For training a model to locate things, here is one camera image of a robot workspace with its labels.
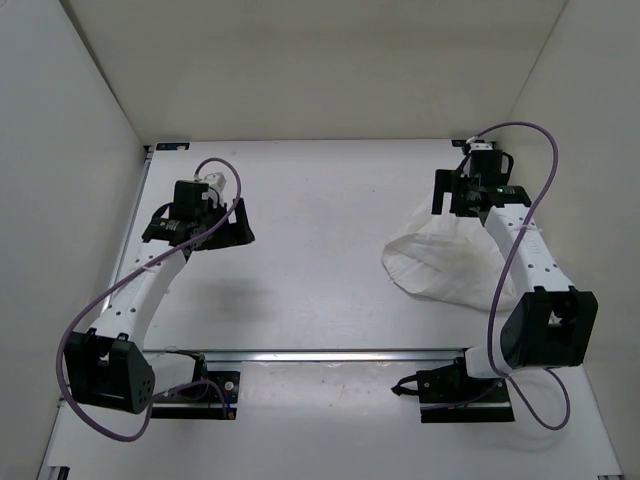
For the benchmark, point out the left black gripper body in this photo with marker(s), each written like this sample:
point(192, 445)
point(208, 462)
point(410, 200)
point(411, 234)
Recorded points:
point(217, 237)

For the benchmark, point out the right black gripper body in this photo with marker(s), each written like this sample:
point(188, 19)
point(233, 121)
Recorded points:
point(462, 185)

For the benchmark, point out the white pleated skirt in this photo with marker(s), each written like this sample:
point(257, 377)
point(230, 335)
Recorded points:
point(444, 258)

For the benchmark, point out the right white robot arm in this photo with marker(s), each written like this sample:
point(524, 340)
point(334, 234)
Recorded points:
point(538, 318)

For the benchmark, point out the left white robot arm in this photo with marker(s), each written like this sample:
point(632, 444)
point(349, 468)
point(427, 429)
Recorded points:
point(105, 364)

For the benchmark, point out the left blue corner label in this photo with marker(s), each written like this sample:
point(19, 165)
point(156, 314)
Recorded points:
point(172, 146)

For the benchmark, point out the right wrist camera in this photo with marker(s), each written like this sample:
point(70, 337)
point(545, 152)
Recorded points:
point(475, 144)

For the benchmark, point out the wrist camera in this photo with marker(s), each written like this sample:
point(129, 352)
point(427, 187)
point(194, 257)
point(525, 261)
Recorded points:
point(475, 144)
point(216, 183)

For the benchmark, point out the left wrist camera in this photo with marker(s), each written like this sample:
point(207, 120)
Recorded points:
point(216, 183)

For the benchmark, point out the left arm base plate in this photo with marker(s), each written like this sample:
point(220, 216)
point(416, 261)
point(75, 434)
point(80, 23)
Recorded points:
point(203, 402)

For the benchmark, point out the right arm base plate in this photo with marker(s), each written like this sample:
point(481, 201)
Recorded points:
point(447, 395)

